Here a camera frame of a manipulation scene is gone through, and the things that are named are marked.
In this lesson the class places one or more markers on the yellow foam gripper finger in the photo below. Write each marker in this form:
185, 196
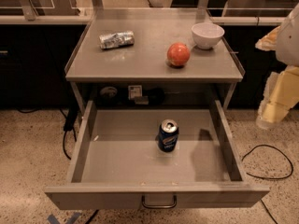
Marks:
280, 95
269, 41

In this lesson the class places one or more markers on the blue pepsi can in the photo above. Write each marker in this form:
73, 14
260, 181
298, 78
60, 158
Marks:
168, 135

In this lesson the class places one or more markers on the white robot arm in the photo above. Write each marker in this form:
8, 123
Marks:
287, 49

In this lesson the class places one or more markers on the grey counter cabinet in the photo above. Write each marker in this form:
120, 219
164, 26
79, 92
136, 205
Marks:
155, 29

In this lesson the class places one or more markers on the grey open drawer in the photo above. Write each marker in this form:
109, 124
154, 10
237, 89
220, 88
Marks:
116, 161

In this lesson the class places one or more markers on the white ceramic bowl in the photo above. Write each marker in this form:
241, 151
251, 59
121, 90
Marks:
207, 35

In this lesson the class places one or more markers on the red apple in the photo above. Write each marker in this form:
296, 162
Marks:
178, 54

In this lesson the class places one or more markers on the white electrical outlet box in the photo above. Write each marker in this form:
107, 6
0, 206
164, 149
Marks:
134, 91

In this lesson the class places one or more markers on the crumpled silver chip bag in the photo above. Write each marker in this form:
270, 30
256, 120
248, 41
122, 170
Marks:
117, 40

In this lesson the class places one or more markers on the blue tape on floor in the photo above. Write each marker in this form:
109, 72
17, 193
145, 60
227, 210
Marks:
72, 219

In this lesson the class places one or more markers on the dark metal drawer handle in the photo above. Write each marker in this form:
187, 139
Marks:
160, 203

